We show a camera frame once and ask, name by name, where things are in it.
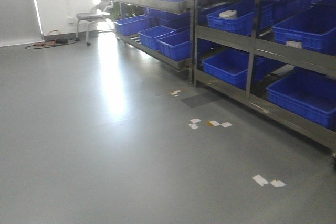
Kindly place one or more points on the steel shelf rack far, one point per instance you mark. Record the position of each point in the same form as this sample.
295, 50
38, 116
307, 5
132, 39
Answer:
134, 39

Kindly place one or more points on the steel shelf rack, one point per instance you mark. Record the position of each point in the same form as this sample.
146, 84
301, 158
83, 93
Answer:
134, 39
255, 45

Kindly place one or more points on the steel shelf rack near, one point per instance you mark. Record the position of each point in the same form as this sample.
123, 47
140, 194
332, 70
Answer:
255, 45

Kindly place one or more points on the blue bin middle shelf near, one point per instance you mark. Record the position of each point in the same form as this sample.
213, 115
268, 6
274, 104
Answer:
313, 29

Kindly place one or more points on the blue bin far rack lower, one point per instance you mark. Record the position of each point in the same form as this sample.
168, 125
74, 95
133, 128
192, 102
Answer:
177, 46

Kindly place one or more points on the blue bin bottom middle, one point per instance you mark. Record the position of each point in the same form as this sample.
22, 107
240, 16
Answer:
230, 66

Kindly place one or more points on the white tape roll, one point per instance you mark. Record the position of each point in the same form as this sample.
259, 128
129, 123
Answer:
228, 14

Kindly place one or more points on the blue bin with roll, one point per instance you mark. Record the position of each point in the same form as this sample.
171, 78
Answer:
243, 23

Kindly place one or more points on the grey office chair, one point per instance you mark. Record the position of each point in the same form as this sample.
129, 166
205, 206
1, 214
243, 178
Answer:
99, 13

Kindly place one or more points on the blue bin bottom near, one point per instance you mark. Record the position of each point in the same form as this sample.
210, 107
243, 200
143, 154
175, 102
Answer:
308, 94

